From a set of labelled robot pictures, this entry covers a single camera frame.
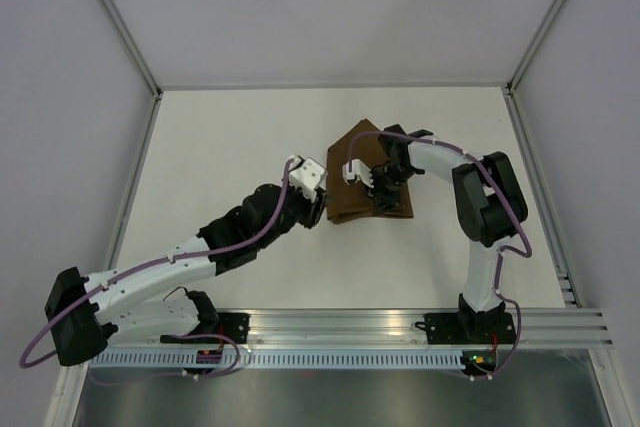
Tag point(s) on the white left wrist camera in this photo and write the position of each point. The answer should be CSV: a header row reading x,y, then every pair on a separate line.
x,y
306,175

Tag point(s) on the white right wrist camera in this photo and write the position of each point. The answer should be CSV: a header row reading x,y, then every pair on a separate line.
x,y
356,170

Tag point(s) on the brown cloth napkin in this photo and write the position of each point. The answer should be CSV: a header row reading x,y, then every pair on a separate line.
x,y
348,202

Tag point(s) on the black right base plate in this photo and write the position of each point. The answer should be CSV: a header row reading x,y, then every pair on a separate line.
x,y
467,328

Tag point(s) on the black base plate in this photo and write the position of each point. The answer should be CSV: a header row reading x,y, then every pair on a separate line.
x,y
467,328
230,327

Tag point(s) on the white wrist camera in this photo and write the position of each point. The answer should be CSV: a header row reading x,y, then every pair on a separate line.
x,y
306,175
356,170

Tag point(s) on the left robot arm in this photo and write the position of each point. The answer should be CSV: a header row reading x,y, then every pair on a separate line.
x,y
86,312

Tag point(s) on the aluminium front mounting rail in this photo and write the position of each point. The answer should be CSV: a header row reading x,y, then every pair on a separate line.
x,y
541,328

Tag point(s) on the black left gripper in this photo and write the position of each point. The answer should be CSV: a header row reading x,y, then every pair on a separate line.
x,y
314,211

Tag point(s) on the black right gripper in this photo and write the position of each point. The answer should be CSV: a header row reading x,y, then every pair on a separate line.
x,y
382,202

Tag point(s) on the aluminium frame rail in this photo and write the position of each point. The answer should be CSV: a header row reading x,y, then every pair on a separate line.
x,y
543,30

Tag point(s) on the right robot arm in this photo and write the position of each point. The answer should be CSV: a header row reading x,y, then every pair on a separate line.
x,y
490,208

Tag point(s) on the white slotted cable duct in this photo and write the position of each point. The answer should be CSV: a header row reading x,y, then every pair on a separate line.
x,y
283,358

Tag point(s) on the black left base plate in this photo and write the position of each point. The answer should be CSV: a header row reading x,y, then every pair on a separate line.
x,y
230,327

